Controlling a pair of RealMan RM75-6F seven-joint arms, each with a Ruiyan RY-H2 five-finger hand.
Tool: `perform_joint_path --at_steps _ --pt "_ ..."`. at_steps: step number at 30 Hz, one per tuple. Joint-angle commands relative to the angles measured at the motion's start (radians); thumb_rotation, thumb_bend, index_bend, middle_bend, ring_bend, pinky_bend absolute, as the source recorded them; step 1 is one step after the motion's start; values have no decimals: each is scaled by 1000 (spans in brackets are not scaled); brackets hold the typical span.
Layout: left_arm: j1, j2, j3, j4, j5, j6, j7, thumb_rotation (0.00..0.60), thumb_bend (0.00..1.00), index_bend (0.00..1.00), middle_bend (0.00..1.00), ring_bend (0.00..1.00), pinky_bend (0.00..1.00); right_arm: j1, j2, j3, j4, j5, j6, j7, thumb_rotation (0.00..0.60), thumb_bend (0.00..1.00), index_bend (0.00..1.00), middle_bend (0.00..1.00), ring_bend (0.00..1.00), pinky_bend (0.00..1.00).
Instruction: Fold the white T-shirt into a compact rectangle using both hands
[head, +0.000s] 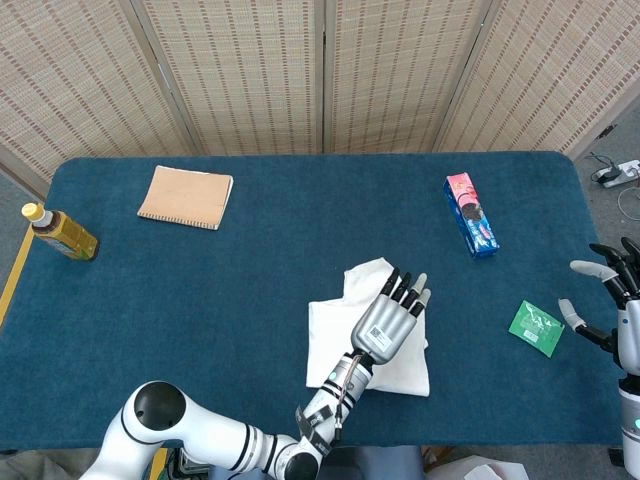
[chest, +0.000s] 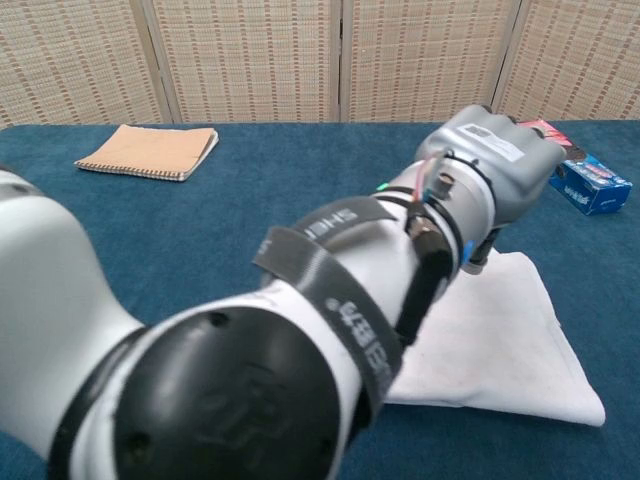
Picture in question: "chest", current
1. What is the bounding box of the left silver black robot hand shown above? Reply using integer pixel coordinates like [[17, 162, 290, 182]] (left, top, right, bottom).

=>
[[417, 104, 569, 276]]

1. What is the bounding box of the white T-shirt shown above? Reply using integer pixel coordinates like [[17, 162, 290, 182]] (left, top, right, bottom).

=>
[[384, 247, 607, 427]]

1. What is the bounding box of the blue cookie box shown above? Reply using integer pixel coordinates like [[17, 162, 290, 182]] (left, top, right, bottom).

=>
[[517, 118, 633, 217]]

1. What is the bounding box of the blue table cover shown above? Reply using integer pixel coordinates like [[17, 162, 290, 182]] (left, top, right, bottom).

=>
[[0, 118, 640, 480]]

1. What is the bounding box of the beige woven folding screen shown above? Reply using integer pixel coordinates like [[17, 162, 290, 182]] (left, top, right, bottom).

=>
[[0, 0, 640, 129]]

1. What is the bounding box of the brown spiral notebook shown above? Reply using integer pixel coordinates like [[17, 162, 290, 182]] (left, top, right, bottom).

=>
[[73, 123, 220, 183]]

